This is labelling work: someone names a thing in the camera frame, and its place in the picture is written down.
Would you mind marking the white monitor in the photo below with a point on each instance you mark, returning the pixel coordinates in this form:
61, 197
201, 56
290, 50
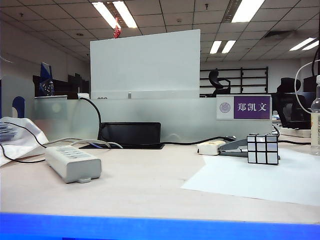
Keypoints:
145, 65

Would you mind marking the frosted glass desk partition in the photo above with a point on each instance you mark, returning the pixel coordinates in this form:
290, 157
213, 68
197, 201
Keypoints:
187, 120

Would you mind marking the double tube ceiling light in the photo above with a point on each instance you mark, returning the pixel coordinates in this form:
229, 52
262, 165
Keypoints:
302, 43
125, 15
215, 47

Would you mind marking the blue rounded chair back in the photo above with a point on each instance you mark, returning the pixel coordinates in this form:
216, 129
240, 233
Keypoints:
20, 105

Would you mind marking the single panel ceiling light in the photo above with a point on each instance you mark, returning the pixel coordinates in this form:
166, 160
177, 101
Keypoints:
247, 10

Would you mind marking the white paper stack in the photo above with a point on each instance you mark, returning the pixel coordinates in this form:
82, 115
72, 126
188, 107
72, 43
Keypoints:
5, 132

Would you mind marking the long white flat box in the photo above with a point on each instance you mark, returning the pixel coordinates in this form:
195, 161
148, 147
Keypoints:
297, 132

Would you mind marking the small white adapter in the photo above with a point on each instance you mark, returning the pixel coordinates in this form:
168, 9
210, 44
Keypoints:
83, 95

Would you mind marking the purple white name plate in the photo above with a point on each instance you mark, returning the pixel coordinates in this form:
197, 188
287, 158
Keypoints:
251, 106

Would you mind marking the grey stapler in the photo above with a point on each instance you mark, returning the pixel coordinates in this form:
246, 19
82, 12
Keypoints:
232, 146

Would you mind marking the white power strip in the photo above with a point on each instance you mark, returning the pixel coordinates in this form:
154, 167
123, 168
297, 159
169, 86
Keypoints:
80, 167

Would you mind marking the black shelf rack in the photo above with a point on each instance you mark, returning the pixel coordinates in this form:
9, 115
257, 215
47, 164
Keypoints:
252, 68

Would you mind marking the black desk socket box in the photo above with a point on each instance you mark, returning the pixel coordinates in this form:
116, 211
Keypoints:
130, 132

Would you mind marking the black mesh office chair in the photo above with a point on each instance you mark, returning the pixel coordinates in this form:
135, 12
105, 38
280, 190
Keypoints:
290, 105

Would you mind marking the clear plastic bottle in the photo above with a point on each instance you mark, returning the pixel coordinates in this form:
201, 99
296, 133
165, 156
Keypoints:
315, 125

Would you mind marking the red hanging ornament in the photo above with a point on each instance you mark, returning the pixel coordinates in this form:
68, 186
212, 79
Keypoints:
117, 32

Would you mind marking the blue crystal trophy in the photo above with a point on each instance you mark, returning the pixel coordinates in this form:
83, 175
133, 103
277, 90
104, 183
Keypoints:
46, 82

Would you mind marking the grey side partition panel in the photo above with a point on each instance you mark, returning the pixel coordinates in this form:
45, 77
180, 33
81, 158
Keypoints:
17, 87

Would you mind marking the dark cabinet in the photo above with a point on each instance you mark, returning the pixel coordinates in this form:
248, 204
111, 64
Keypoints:
72, 85

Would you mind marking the white paper sheet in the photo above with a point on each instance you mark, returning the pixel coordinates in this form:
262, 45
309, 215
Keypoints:
250, 182

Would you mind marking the blue bar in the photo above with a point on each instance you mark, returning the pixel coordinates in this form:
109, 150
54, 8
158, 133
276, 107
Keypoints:
160, 227

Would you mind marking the silver mirror puzzle cube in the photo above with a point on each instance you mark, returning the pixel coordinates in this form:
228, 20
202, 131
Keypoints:
262, 150

